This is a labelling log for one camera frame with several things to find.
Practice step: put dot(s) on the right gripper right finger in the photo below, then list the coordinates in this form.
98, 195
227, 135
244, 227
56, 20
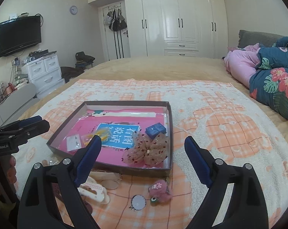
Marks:
247, 207

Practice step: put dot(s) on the orange white patterned blanket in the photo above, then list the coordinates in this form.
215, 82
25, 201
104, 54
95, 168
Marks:
187, 195

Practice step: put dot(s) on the pink book blue label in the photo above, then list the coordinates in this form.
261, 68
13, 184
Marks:
115, 128

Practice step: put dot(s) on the small earring card bag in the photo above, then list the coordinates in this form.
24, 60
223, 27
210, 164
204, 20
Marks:
73, 143

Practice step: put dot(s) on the brown shallow cardboard tray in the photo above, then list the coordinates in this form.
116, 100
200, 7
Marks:
159, 171

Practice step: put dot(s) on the grey sofa seat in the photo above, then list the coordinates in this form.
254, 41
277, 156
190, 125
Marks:
17, 103

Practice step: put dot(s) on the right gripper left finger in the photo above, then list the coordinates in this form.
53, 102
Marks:
38, 207

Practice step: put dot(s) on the dark brown bag on floor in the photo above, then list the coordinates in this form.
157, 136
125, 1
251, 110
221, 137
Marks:
69, 73

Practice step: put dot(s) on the purple wall clock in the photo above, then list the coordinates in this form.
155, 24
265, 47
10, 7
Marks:
73, 10

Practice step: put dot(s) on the pink fluffy pompom charm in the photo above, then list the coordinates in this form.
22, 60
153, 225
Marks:
159, 192

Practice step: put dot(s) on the pink quilt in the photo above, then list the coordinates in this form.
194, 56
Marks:
240, 63

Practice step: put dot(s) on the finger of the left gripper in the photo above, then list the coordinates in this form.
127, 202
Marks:
21, 136
20, 124

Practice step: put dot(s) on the black wall television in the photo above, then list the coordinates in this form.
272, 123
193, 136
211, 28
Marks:
19, 34

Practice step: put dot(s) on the tan bed cover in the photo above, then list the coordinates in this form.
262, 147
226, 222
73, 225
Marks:
163, 69

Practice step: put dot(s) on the white glossy wardrobe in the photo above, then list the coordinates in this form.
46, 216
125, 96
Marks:
194, 28

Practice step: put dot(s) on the beige dotted mesh bow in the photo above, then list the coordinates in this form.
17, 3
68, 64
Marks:
150, 152

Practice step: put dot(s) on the white door with stripes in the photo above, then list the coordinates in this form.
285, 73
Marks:
115, 43

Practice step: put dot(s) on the cream claw hair clip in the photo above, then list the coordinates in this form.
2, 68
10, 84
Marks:
91, 189

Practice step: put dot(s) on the white plastic drawer cabinet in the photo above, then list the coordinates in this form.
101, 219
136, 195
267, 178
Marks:
45, 73

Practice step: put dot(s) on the hanging handbags bundle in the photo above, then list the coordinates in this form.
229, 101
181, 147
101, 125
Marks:
115, 20

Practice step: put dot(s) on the blue small jewelry box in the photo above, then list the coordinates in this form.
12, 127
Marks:
155, 130

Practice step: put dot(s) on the pearl ball hair accessory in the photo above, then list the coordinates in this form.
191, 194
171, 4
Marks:
50, 162

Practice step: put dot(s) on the grey headboard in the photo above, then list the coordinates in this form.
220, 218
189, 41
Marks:
252, 37

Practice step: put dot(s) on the blue floral quilt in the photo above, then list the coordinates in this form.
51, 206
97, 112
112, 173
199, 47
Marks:
269, 84

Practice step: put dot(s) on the dark clothes pile on stool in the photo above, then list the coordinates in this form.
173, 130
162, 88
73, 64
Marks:
84, 61

